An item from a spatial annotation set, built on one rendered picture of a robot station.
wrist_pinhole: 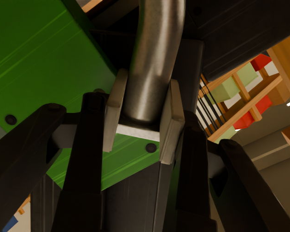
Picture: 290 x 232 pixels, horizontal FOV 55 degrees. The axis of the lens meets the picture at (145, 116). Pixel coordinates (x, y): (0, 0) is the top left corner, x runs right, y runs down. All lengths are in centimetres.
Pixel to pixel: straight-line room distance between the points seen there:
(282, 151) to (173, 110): 759
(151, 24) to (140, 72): 3
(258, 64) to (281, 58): 294
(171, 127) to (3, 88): 15
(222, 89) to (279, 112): 625
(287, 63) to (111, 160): 83
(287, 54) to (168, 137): 88
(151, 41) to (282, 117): 949
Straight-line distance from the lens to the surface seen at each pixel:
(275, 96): 419
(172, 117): 15
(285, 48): 101
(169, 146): 16
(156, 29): 18
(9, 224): 643
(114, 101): 15
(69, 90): 24
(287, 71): 102
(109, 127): 15
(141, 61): 19
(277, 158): 779
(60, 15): 22
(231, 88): 348
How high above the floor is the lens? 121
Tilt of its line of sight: 5 degrees up
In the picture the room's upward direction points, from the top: 148 degrees clockwise
